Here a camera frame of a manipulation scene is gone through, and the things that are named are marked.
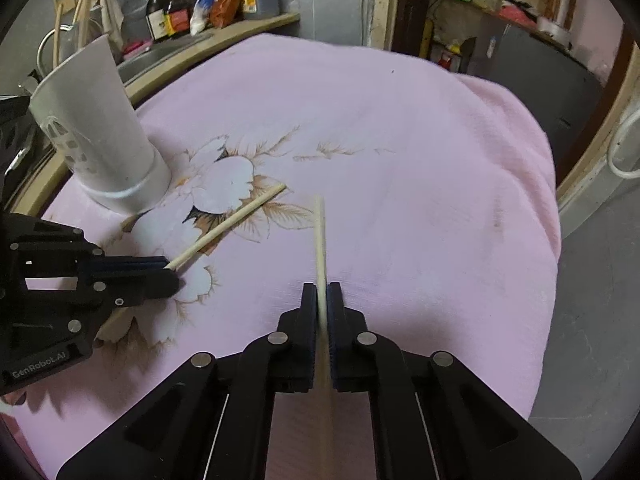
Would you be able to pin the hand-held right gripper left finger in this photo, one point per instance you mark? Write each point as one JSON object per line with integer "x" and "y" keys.
{"x": 311, "y": 340}

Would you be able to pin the white packet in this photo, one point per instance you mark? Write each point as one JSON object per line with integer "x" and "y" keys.
{"x": 202, "y": 10}

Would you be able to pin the grey cabinet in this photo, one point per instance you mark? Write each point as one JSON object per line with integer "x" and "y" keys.
{"x": 540, "y": 85}

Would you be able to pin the red canister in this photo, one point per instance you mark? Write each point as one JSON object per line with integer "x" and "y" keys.
{"x": 446, "y": 57}

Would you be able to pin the metal pot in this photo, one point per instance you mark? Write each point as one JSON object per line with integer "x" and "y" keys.
{"x": 555, "y": 30}

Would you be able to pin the white plastic utensil holder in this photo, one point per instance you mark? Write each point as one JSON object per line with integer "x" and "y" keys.
{"x": 100, "y": 125}

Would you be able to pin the pink floral blanket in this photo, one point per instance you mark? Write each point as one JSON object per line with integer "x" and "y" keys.
{"x": 400, "y": 160}

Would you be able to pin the pink cloth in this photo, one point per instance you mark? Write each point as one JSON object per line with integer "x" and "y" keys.
{"x": 517, "y": 14}

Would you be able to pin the stainless steel sink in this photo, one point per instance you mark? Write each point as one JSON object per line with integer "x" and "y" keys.
{"x": 150, "y": 57}

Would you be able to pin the dark pump bottle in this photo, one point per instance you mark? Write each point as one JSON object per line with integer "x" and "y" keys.
{"x": 156, "y": 17}

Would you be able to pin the large soy sauce bottle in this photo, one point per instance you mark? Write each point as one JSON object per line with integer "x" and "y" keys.
{"x": 176, "y": 12}

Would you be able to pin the wooden door frame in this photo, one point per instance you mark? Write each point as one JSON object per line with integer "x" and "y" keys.
{"x": 382, "y": 5}

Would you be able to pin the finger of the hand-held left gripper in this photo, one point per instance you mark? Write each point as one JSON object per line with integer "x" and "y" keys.
{"x": 145, "y": 287}
{"x": 130, "y": 265}

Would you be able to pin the pink sponge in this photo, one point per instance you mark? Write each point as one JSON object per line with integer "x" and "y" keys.
{"x": 135, "y": 49}

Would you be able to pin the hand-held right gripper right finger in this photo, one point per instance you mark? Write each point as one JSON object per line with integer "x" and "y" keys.
{"x": 334, "y": 340}

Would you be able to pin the wooden chopstick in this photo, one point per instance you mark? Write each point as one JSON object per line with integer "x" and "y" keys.
{"x": 90, "y": 5}
{"x": 57, "y": 35}
{"x": 78, "y": 10}
{"x": 230, "y": 222}
{"x": 320, "y": 250}

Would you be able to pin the beige hanging towel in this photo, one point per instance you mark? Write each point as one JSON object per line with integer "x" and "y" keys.
{"x": 112, "y": 10}

